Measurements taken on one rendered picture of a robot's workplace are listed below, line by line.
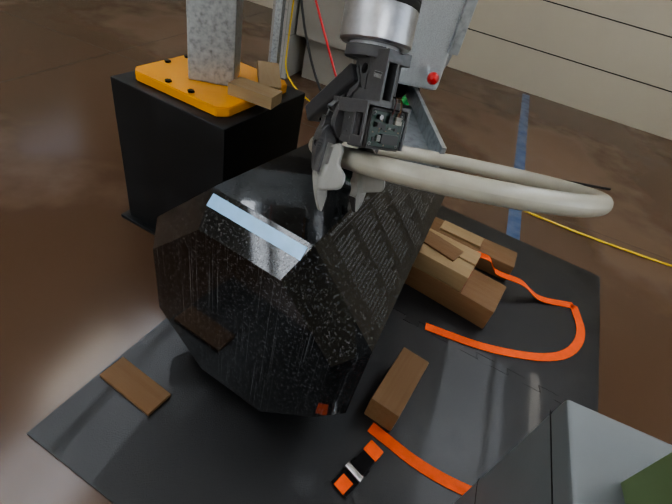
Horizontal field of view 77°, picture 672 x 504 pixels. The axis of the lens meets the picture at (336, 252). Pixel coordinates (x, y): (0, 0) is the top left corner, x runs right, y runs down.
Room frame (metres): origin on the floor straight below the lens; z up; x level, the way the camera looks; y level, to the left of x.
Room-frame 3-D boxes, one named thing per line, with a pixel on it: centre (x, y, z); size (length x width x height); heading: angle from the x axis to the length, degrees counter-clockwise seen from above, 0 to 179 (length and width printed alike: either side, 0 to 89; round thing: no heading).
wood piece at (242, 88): (1.69, 0.50, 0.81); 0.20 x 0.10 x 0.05; 80
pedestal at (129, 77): (1.82, 0.72, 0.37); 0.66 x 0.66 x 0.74; 72
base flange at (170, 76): (1.82, 0.72, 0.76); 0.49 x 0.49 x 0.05; 72
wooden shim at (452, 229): (2.09, -0.69, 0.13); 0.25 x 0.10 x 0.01; 71
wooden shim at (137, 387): (0.74, 0.58, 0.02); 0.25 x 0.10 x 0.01; 68
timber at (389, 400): (0.99, -0.38, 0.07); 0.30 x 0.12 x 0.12; 158
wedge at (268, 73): (1.93, 0.51, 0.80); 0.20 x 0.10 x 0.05; 20
